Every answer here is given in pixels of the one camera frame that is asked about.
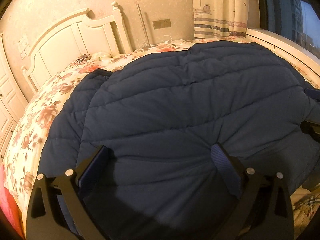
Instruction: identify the pink cushion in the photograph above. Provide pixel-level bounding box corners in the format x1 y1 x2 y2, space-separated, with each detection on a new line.
0 164 25 239

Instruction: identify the striped nautical curtain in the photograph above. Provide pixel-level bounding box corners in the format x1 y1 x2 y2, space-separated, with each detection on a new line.
193 0 249 38

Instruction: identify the white wardrobe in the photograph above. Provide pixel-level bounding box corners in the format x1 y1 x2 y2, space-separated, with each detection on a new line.
0 33 28 162

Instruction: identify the window glass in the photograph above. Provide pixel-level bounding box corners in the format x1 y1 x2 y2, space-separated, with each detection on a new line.
266 0 320 57

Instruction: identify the thin white floor lamp pole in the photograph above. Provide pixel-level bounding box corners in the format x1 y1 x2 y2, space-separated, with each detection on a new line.
136 3 150 46

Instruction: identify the white wooden headboard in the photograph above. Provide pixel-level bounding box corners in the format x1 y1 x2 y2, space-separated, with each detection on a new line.
22 2 132 94

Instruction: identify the white window sill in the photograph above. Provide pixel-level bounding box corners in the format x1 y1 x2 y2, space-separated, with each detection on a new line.
246 28 319 76

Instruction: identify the navy blue puffer jacket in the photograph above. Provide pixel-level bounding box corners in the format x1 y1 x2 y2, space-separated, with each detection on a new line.
37 40 320 240

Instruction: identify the cream yellow pillow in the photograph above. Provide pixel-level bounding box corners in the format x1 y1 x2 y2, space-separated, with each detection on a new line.
91 52 112 61

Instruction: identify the wall socket plate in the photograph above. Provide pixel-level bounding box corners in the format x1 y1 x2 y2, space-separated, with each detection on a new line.
152 19 171 30

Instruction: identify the dark patterned pillow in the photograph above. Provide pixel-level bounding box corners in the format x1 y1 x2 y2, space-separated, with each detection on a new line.
73 54 91 63

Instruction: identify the white charger with cable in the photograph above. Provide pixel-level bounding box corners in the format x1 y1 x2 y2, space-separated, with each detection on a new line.
141 35 172 48

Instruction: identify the floral bed quilt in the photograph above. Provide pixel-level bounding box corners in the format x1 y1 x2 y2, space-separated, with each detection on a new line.
2 36 320 230

